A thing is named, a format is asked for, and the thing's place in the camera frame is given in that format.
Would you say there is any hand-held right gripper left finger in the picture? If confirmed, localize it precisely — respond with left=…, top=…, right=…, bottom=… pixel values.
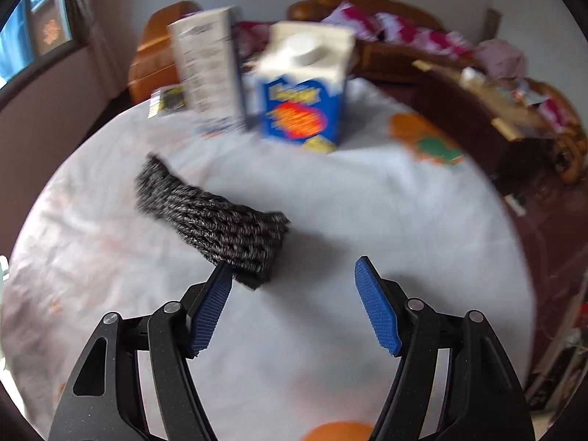
left=48, top=262, right=233, bottom=441

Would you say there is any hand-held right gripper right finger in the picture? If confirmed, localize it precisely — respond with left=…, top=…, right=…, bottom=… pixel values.
left=355, top=256, right=536, bottom=441

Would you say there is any black foam net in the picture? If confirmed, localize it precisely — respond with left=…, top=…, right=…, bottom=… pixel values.
left=135, top=154, right=291, bottom=291

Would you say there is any white orange-print tablecloth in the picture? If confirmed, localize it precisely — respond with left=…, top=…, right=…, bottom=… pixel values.
left=0, top=76, right=538, bottom=441

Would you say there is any white power strip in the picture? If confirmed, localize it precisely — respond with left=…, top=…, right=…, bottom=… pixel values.
left=503, top=195, right=527, bottom=218

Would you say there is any blue white milk carton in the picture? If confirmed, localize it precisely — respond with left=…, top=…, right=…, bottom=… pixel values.
left=254, top=22, right=355, bottom=154

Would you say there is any wooden coffee table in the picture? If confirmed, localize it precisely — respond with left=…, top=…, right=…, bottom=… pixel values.
left=411, top=60, right=559, bottom=194

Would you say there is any black snack packet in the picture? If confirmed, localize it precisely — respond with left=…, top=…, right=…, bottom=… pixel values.
left=148, top=85, right=187, bottom=118

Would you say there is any tall white box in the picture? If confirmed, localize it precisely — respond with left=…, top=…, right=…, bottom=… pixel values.
left=168, top=6, right=249, bottom=132

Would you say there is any small white box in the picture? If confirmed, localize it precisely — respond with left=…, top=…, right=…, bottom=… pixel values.
left=459, top=68, right=488, bottom=89

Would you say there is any wooden armchair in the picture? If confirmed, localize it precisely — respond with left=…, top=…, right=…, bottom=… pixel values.
left=524, top=78, right=588, bottom=184

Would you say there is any brown leather chaise sofa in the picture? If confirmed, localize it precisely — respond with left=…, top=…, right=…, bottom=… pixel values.
left=129, top=1, right=203, bottom=104

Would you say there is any pink floral pillow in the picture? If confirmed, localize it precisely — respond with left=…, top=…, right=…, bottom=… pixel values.
left=234, top=21, right=276, bottom=62
left=377, top=14, right=433, bottom=47
left=322, top=2, right=382, bottom=40
left=427, top=30, right=474, bottom=56

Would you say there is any pink cloth cover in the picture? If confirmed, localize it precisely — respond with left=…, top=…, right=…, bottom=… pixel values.
left=475, top=39, right=529, bottom=79

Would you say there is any rolled brown mat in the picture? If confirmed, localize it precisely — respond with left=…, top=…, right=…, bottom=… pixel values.
left=482, top=8, right=501, bottom=40

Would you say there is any red paper window decal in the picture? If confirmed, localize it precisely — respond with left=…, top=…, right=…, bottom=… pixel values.
left=40, top=18, right=62, bottom=46

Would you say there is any narrow pink curtain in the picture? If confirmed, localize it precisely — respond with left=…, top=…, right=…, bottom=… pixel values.
left=76, top=0, right=115, bottom=56

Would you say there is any brown framed window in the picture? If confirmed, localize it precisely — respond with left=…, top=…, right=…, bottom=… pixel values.
left=0, top=0, right=88, bottom=86

